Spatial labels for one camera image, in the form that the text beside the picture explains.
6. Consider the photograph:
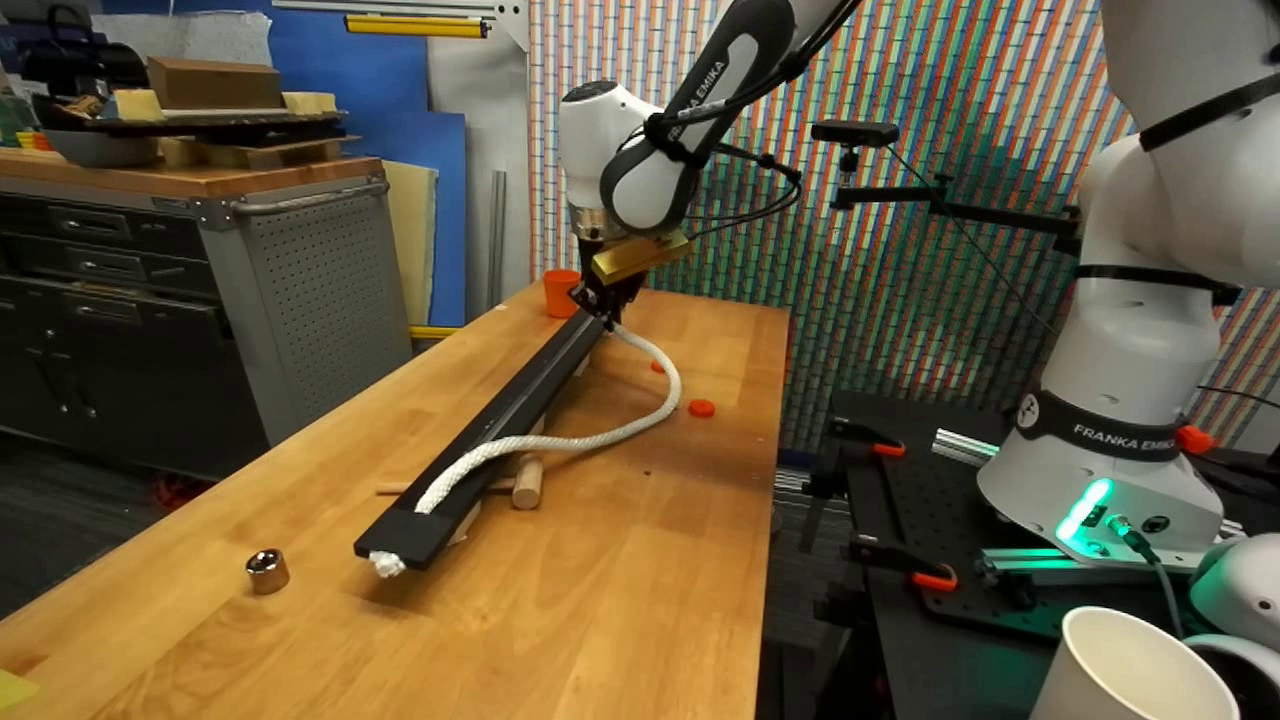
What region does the long black rail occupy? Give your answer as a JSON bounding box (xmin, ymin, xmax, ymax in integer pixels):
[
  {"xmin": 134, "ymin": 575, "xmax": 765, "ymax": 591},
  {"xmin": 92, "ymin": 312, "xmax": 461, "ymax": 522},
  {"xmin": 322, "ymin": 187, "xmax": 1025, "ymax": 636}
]
[{"xmin": 353, "ymin": 306, "xmax": 621, "ymax": 575}]

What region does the black orange-handled clamp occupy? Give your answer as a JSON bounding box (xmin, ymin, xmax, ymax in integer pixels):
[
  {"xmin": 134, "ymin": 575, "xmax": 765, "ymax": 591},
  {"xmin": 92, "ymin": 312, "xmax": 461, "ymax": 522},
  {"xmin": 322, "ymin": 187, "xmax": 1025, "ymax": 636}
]
[
  {"xmin": 818, "ymin": 415, "xmax": 911, "ymax": 467},
  {"xmin": 849, "ymin": 532, "xmax": 965, "ymax": 598}
]

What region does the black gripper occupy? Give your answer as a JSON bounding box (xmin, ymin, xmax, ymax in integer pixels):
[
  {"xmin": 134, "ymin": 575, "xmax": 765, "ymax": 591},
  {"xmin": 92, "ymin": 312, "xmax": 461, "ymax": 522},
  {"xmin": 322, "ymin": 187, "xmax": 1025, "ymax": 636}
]
[{"xmin": 576, "ymin": 234, "xmax": 647, "ymax": 342}]

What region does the white braided rope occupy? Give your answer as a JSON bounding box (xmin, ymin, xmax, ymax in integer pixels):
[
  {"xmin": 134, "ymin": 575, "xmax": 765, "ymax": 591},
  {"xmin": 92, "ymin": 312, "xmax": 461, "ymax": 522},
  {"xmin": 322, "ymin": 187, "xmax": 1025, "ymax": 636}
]
[{"xmin": 367, "ymin": 319, "xmax": 686, "ymax": 585}]

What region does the blue foam board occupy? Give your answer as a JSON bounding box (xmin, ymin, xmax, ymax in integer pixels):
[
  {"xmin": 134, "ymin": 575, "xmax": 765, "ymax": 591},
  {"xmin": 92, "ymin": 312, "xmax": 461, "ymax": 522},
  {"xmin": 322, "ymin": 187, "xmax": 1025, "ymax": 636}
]
[{"xmin": 263, "ymin": 6, "xmax": 472, "ymax": 331}]

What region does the yellow spirit level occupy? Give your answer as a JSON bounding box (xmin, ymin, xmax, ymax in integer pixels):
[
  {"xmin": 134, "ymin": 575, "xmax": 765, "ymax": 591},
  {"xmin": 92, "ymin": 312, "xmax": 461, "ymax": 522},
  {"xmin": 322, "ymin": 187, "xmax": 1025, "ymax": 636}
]
[{"xmin": 338, "ymin": 12, "xmax": 491, "ymax": 44}]

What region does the black side table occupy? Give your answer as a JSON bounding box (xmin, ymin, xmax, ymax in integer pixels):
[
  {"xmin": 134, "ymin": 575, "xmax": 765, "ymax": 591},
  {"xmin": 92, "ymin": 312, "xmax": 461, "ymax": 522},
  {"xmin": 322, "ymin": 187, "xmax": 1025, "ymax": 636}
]
[{"xmin": 796, "ymin": 386, "xmax": 1280, "ymax": 720}]

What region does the white rounded device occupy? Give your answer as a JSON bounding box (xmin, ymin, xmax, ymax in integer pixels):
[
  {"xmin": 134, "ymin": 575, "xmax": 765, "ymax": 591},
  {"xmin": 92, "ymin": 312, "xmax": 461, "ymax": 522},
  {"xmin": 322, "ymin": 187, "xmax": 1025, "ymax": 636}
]
[{"xmin": 1187, "ymin": 532, "xmax": 1280, "ymax": 657}]

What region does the white paper cup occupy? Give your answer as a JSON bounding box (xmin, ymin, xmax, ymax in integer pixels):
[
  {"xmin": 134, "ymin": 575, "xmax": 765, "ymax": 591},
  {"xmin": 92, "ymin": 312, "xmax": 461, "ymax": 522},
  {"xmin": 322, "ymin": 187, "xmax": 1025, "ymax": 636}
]
[{"xmin": 1028, "ymin": 605, "xmax": 1245, "ymax": 720}]

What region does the black camera on stand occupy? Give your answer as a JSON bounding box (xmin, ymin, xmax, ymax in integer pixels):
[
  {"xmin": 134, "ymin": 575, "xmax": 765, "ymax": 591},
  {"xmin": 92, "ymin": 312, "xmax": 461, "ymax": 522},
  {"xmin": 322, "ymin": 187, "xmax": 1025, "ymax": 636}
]
[{"xmin": 803, "ymin": 114, "xmax": 1086, "ymax": 257}]

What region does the orange plastic cup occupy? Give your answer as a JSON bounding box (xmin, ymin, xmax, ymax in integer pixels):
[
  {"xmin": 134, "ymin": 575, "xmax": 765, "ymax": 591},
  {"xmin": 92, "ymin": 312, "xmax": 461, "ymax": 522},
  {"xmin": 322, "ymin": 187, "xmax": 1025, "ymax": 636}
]
[{"xmin": 538, "ymin": 268, "xmax": 587, "ymax": 325}]

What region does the grey metal tool cabinet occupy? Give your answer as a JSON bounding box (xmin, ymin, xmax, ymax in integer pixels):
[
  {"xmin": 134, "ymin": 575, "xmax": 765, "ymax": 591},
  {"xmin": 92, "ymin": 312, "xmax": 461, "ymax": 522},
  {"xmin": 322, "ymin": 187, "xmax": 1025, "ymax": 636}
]
[{"xmin": 0, "ymin": 157, "xmax": 414, "ymax": 485}]

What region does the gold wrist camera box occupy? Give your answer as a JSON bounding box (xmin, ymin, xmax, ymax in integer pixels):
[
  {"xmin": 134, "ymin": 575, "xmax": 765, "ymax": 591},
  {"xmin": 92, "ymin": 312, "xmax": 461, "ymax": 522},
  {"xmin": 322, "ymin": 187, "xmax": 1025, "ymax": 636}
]
[{"xmin": 587, "ymin": 226, "xmax": 697, "ymax": 288}]

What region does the short wooden dowel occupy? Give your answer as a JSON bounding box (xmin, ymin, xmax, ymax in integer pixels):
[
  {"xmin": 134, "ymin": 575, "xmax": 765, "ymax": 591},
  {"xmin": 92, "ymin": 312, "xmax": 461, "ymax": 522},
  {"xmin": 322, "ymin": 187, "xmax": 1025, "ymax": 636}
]
[{"xmin": 507, "ymin": 452, "xmax": 550, "ymax": 511}]

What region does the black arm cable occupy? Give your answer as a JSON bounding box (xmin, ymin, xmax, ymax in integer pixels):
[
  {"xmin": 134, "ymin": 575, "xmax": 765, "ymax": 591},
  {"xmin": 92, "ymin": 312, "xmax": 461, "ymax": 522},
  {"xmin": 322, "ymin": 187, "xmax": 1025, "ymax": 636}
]
[{"xmin": 656, "ymin": 132, "xmax": 811, "ymax": 249}]

